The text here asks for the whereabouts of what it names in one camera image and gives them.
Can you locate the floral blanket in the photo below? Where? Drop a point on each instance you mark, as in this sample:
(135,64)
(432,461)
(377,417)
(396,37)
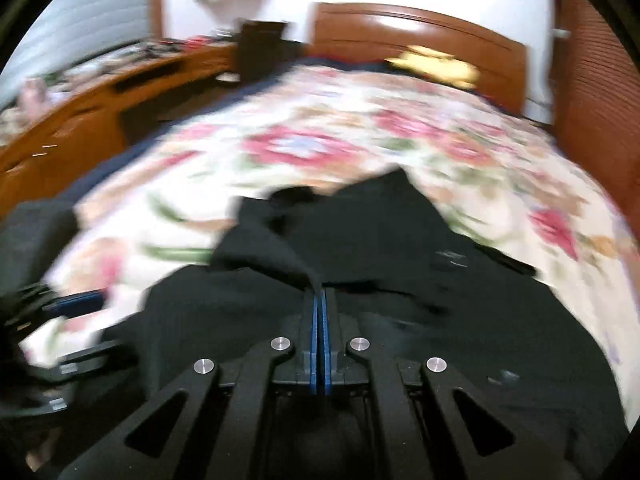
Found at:
(300,150)

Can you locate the black coat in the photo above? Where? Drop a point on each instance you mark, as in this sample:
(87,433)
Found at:
(400,260)

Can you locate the wooden window frame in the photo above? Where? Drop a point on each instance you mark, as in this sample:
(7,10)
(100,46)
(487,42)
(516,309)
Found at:
(157,0)

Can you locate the pink jug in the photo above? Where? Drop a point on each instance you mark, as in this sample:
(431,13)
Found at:
(32,95)

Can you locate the yellow plush toy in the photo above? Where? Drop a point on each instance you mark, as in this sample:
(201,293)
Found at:
(435,62)

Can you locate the grey window blind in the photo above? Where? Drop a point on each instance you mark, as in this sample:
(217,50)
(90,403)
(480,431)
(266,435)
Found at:
(75,25)

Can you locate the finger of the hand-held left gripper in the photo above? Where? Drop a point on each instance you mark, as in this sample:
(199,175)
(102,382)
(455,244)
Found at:
(95,352)
(75,302)

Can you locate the wooden desk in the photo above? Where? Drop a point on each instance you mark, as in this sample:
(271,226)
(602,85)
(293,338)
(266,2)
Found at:
(75,120)

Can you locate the wooden slatted wardrobe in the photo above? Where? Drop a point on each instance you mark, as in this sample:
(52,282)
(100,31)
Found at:
(595,85)

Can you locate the dark chair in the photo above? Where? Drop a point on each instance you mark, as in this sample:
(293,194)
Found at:
(260,50)

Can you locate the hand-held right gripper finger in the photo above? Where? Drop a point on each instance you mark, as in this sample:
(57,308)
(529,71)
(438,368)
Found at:
(326,340)
(314,340)

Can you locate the wooden bed headboard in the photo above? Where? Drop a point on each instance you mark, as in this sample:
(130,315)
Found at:
(425,30)

